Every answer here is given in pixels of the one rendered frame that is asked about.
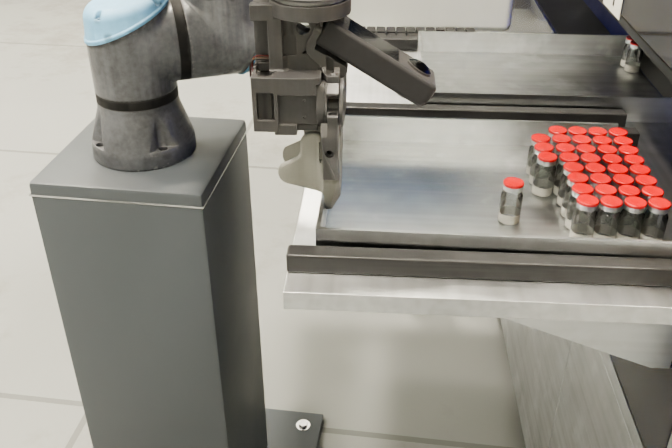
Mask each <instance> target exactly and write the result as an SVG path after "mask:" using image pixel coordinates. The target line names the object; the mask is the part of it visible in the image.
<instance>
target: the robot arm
mask: <svg viewBox="0 0 672 448"><path fill-rule="evenodd" d="M350 12H351V0H92V1H90V2H89V3H88V4H87V5H86V7H85V9H84V11H83V25H84V33H85V35H84V43H85V44H86V45H87V51H88V57H89V62H90V68H91V73H92V79H93V85H94V90H95V95H96V101H97V111H96V117H95V122H94V128H93V134H92V149H93V155H94V158H95V160H96V161H97V162H98V163H99V164H100V165H102V166H104V167H106V168H109V169H113V170H118V171H126V172H141V171H151V170H157V169H161V168H165V167H168V166H171V165H174V164H177V163H179V162H181V161H183V160H184V159H186V158H187V157H189V156H190V155H191V154H192V153H193V152H194V150H195V148H196V136H195V130H194V127H193V125H192V123H191V121H190V119H189V117H188V114H187V112H186V110H185V108H184V106H183V104H182V102H181V100H180V98H179V92H178V83H177V81H179V80H187V79H196V78H204V77H212V76H221V75H229V74H245V73H247V72H249V76H250V81H251V95H252V110H253V124H254V132H275V135H297V132H298V130H304V135H303V136H302V138H301V140H299V141H297V142H294V143H292V144H290V145H288V146H286V147H285V148H284V150H283V159H284V161H285V162H283V163H282V164H280V166H279V168H278V175H279V177H280V179H281V180H282V181H284V182H286V183H289V184H293V185H297V186H301V187H305V188H309V189H313V190H317V191H320V192H321V193H322V194H323V195H324V203H325V209H332V208H333V206H334V205H335V203H336V201H337V200H338V198H339V197H340V195H341V188H342V149H343V126H344V120H345V112H346V96H347V69H348V64H350V65H352V66H353V67H355V68H357V69H358V70H360V71H361V72H363V73H365V74H366V75H368V76H370V77H371V78H373V79H374V80H376V81H378V82H379V83H381V84H383V85H384V86H386V87H387V88H389V89H391V90H392V91H394V92H396V93H397V94H398V95H399V96H400V97H402V98H405V99H407V100H409V101H410V102H412V103H413V104H415V105H417V106H419V107H423V106H425V105H426V104H427V102H428V101H429V100H430V98H431V97H432V96H433V94H434V93H435V91H436V83H435V75H434V72H433V70H432V69H430V68H428V66H427V65H426V64H425V63H424V62H422V61H421V60H418V59H414V58H412V57H411V56H409V55H408V54H406V53H405V52H403V51H401V50H400V49H398V48H397V47H395V46H393V45H392V44H390V43H389V42H387V41H385V40H384V39H382V38H381V37H379V36H377V35H376V34H374V33H373V32H371V31H370V30H368V29H366V28H365V27H363V26H362V25H360V24H358V23H357V22H355V21H354V20H352V19H350V18H349V17H347V15H349V14H350ZM301 23H308V24H309V25H303V24H301ZM252 72H253V73H252Z"/></svg>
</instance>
